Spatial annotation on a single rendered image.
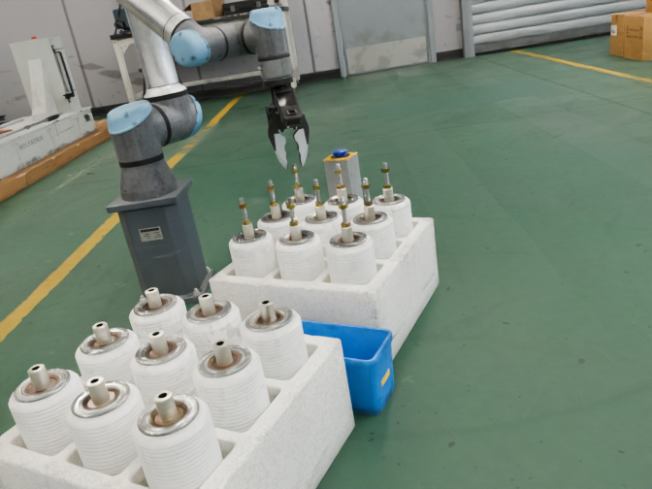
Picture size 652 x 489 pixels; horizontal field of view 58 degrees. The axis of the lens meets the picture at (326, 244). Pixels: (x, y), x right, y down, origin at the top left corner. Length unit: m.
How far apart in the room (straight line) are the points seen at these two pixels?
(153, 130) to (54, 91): 3.33
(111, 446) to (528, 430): 0.64
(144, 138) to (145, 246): 0.28
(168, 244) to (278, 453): 0.87
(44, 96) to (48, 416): 4.01
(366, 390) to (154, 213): 0.78
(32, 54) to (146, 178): 3.41
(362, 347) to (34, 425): 0.57
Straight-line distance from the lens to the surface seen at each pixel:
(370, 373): 1.03
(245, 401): 0.82
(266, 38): 1.38
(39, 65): 4.88
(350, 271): 1.14
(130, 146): 1.57
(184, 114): 1.66
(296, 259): 1.18
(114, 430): 0.82
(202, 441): 0.75
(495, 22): 6.52
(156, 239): 1.60
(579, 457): 1.01
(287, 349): 0.90
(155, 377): 0.88
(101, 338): 0.98
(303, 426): 0.90
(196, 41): 1.33
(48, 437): 0.93
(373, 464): 1.00
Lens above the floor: 0.68
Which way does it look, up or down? 22 degrees down
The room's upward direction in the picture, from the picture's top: 9 degrees counter-clockwise
